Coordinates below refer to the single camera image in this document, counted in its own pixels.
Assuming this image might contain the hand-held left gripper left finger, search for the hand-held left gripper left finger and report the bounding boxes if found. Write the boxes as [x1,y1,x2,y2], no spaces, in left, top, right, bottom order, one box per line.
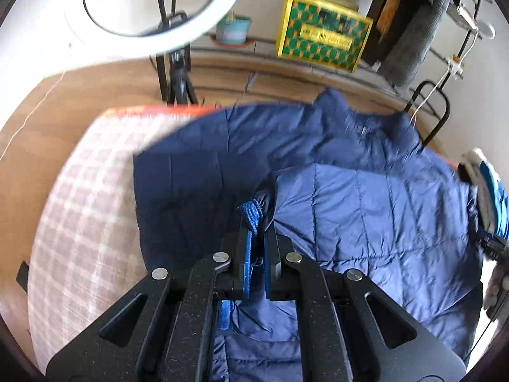
[45,223,255,382]

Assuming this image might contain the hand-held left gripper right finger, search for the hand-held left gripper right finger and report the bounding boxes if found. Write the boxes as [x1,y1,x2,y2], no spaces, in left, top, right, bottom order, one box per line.
[262,225,466,382]

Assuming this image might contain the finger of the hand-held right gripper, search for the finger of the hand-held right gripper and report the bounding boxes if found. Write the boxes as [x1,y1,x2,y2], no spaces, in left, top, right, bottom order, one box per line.
[457,147,509,237]

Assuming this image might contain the navy puffer jacket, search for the navy puffer jacket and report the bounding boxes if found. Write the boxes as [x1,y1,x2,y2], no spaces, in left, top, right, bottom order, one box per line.
[133,88,494,382]

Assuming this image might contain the black metal clothes rack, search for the black metal clothes rack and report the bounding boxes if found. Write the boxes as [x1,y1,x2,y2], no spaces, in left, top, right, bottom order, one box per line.
[191,0,498,96]

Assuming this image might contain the person's right hand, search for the person's right hand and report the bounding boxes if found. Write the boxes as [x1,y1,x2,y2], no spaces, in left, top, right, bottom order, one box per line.
[482,263,509,321]

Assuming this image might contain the white clip lamp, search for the white clip lamp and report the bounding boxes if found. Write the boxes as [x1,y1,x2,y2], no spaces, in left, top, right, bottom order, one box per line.
[445,4,497,80]

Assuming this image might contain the grey plaid long coat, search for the grey plaid long coat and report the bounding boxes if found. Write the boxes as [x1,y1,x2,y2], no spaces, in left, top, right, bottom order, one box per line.
[376,0,450,90]

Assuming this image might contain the pink plaid mat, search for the pink plaid mat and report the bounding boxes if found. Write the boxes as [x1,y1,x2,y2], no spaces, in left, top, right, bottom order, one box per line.
[28,105,466,371]

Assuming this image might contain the pink black small appliance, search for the pink black small appliance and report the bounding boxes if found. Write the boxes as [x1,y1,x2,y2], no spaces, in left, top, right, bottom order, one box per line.
[457,3,480,28]

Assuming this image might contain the black tripod stand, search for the black tripod stand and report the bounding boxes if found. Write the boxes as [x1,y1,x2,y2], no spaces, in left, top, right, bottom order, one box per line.
[149,0,199,106]

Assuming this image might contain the yellow green patterned box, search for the yellow green patterned box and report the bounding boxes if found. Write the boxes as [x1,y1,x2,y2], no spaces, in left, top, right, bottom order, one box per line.
[276,0,374,73]

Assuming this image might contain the small potted plant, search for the small potted plant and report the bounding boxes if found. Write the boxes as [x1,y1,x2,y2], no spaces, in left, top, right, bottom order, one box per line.
[211,10,253,48]

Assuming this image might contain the black metal tube frame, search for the black metal tube frame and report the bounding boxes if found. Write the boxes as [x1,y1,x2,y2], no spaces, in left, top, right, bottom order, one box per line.
[403,80,452,148]

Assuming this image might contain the white power cable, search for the white power cable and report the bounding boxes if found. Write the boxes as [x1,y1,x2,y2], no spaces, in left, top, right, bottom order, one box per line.
[411,74,452,128]

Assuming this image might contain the white ring light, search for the white ring light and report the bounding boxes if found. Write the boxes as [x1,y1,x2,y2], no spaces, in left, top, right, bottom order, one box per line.
[66,0,249,54]

